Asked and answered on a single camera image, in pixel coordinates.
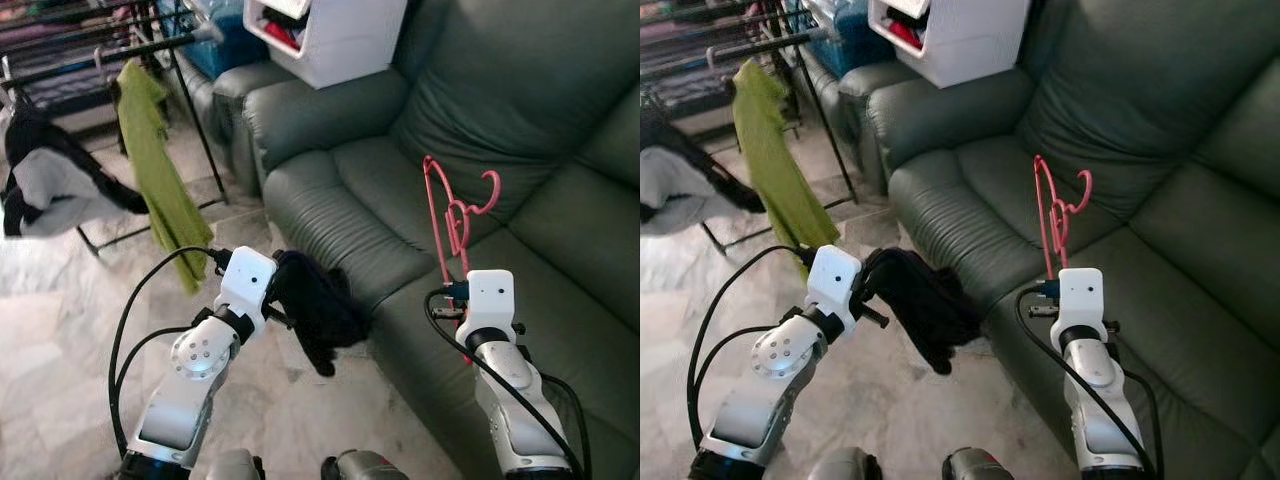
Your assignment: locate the blue suitcase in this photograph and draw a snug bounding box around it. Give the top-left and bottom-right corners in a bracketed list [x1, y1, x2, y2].
[180, 0, 271, 81]
[795, 0, 881, 76]

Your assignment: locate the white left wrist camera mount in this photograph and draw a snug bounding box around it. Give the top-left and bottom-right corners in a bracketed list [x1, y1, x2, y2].
[213, 246, 279, 338]
[805, 245, 864, 336]

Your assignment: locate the dark navy garment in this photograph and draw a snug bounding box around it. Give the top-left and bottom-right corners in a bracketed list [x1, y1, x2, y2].
[266, 250, 371, 379]
[860, 247, 983, 376]

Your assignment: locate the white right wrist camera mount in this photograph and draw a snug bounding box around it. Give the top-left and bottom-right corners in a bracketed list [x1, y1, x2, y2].
[1055, 266, 1106, 351]
[465, 268, 518, 353]

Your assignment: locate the red plastic hanger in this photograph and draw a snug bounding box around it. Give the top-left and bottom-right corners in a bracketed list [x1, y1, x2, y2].
[420, 155, 503, 293]
[1033, 155, 1094, 281]

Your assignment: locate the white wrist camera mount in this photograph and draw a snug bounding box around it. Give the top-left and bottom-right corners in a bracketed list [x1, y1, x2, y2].
[1055, 266, 1106, 351]
[213, 246, 279, 338]
[805, 245, 864, 336]
[465, 268, 518, 353]

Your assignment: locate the black and white garment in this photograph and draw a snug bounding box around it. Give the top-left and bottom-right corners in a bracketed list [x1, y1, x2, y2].
[640, 105, 766, 226]
[0, 100, 151, 239]

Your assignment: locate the black metal drying rack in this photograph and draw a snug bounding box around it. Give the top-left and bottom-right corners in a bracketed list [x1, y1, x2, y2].
[0, 0, 231, 256]
[640, 0, 861, 256]

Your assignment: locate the red garment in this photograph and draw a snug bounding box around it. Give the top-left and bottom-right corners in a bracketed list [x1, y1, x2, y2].
[262, 15, 301, 51]
[888, 15, 926, 51]

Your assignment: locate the robot left leg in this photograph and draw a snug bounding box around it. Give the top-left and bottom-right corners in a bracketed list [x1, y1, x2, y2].
[805, 447, 881, 480]
[205, 448, 266, 480]

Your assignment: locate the green leather sofa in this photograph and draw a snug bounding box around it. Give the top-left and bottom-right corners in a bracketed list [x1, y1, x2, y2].
[815, 0, 1280, 480]
[205, 0, 641, 480]

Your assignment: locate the robot leg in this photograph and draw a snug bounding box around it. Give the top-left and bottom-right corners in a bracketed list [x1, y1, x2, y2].
[942, 447, 1016, 480]
[205, 448, 266, 480]
[322, 450, 411, 480]
[805, 447, 881, 480]

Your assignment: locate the white storage bin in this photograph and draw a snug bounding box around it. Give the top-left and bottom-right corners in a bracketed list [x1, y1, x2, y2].
[868, 0, 1031, 89]
[243, 0, 409, 91]

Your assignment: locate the green garment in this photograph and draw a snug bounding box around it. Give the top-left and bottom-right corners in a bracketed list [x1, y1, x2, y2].
[112, 60, 215, 297]
[732, 58, 829, 251]

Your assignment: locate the robot right leg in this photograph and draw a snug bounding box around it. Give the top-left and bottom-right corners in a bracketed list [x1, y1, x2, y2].
[942, 447, 1016, 480]
[322, 450, 411, 480]

